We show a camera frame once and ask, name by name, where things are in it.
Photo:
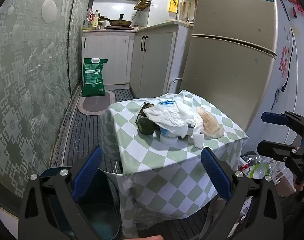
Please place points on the blue white packet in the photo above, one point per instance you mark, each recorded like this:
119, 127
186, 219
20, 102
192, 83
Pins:
167, 102

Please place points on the oval grey floor mat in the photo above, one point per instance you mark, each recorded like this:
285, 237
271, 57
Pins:
95, 105

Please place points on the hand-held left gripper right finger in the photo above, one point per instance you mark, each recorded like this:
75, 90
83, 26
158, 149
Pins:
215, 172

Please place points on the red wall ornament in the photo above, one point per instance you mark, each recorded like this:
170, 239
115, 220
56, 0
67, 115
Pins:
294, 0

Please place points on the white kitchen cabinet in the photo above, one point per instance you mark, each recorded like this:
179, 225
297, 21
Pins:
111, 55

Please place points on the yellow oil bottle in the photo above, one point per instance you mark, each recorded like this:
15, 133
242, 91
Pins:
96, 21

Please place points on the clear plastic bag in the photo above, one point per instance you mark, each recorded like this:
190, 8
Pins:
259, 167

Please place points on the wall spice rack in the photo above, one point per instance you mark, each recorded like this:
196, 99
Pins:
143, 3

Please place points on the red wall sticker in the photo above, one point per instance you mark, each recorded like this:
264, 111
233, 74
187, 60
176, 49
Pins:
283, 62

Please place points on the dark teal trash bin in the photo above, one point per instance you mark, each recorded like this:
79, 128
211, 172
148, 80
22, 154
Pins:
99, 205

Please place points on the white plastic cup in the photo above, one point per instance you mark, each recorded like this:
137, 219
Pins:
168, 140
199, 141

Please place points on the green rice bag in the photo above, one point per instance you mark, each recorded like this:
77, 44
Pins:
93, 77

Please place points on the beige fridge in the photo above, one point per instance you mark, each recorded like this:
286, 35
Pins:
229, 67

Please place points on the translucent brownish plastic bag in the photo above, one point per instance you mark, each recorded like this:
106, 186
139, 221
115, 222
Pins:
209, 122

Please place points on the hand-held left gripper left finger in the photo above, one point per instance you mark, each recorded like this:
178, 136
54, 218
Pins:
88, 173

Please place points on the white tissue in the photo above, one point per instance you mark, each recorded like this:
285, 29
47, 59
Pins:
172, 115

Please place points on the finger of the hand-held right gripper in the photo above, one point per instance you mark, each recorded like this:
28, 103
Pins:
277, 152
273, 118

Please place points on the clear bottle with red label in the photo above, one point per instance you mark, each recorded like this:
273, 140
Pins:
89, 20

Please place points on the striped grey floor mat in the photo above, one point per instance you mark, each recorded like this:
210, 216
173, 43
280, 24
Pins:
84, 135

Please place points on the black cooktop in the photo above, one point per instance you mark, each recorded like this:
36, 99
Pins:
119, 28

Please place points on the yellow hanging board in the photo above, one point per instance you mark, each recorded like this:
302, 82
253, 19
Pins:
173, 2

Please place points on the dark green snack wrapper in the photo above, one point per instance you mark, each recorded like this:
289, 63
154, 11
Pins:
145, 127

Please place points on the frying pan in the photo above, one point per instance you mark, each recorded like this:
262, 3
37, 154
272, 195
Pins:
120, 23

